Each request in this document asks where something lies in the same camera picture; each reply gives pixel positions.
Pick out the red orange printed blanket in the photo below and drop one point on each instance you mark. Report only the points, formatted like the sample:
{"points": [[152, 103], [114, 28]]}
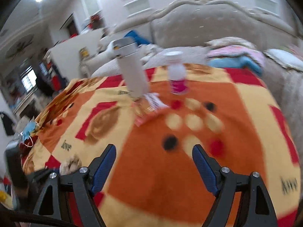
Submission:
{"points": [[153, 170]]}

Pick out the white thermos bottle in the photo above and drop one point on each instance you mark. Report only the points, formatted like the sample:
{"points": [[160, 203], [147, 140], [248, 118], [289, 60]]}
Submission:
{"points": [[131, 68]]}

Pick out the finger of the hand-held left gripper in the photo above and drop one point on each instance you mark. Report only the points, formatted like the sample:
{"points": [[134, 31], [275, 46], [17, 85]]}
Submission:
{"points": [[40, 176]]}

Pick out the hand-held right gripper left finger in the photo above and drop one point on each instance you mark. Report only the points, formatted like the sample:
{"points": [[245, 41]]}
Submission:
{"points": [[104, 167]]}

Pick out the bright window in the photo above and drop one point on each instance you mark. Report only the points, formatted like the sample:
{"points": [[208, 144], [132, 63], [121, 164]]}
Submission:
{"points": [[28, 80]]}

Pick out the white plush toy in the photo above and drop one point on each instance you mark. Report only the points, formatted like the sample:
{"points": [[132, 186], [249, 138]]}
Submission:
{"points": [[109, 49]]}

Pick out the white partition cabinet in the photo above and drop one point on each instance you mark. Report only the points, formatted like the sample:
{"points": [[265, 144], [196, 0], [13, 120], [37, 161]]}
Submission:
{"points": [[71, 54]]}

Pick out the beige tufted sofa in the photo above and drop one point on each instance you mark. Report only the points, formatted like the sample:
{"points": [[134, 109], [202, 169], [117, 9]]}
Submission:
{"points": [[201, 21]]}

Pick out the white frilled pillow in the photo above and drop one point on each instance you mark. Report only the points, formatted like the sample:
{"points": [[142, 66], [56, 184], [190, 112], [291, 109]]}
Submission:
{"points": [[284, 56]]}

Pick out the white tissue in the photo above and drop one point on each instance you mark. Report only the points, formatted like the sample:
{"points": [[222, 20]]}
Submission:
{"points": [[71, 163]]}

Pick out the white garment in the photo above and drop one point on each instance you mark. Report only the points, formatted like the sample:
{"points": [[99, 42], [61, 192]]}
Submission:
{"points": [[151, 50]]}

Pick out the white pink label medicine bottle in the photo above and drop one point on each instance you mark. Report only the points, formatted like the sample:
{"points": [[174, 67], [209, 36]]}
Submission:
{"points": [[176, 73]]}

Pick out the ceiling fan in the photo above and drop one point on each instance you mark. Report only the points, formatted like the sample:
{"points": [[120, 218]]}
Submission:
{"points": [[20, 46]]}

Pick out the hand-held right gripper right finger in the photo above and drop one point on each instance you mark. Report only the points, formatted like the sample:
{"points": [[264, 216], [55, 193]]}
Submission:
{"points": [[204, 170]]}

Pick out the beige quilted sofa cover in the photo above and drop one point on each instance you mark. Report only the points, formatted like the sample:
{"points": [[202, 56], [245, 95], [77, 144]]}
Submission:
{"points": [[284, 82]]}

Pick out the blue face mask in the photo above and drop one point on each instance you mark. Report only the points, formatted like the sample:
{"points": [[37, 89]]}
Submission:
{"points": [[29, 130]]}

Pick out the yellow jar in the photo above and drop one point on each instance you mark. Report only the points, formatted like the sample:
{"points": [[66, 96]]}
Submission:
{"points": [[83, 52]]}

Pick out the dark hanging garment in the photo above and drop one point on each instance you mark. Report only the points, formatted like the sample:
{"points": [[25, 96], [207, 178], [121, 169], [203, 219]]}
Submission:
{"points": [[45, 85]]}

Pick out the folded pink blue blankets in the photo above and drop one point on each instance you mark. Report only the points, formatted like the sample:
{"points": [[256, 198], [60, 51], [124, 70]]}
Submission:
{"points": [[236, 56]]}

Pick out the blue jacket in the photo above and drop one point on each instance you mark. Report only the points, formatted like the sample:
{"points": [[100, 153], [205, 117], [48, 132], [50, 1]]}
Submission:
{"points": [[139, 37]]}

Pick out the orange white flat packet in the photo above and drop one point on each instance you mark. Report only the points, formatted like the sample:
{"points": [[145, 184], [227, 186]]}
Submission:
{"points": [[148, 107]]}

